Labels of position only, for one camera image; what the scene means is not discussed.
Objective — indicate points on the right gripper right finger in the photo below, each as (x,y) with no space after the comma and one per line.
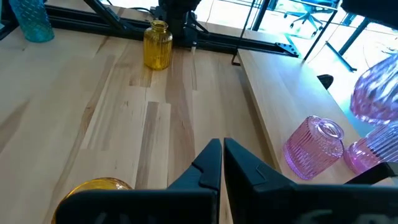
(295,205)

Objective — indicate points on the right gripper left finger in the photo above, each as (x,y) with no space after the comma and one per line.
(140,207)

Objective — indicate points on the round yellow textured glass vase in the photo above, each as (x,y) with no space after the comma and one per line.
(93,184)

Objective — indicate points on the short pink ribbed glass jar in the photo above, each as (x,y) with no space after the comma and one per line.
(311,152)

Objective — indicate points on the pink bulbous glass vase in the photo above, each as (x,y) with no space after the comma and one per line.
(376,93)

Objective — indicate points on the tall pink ribbed glass bottle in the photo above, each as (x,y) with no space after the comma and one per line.
(367,152)

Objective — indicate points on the yellow ribbed glass bottle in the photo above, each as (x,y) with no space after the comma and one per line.
(158,46)

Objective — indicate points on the blue diamond-textured glass vase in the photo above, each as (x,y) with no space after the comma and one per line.
(32,21)

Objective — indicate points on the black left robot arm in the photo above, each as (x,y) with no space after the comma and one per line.
(177,18)

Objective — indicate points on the light wooden shelf board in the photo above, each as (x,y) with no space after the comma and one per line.
(280,93)

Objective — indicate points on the black desk leg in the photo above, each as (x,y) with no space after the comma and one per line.
(354,37)

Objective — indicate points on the teal office chair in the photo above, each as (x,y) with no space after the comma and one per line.
(306,18)

